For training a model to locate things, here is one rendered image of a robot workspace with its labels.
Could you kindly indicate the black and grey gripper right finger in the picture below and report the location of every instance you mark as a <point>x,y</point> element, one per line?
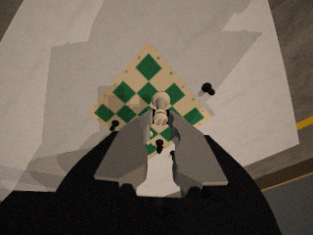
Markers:
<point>202,162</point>

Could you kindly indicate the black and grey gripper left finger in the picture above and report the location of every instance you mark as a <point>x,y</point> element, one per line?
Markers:
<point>121,157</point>

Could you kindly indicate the green and cream chessboard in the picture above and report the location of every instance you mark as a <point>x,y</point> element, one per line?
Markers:
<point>130,95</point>

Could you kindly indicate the white chess piece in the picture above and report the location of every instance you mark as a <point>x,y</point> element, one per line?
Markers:
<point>149,141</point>
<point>160,100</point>

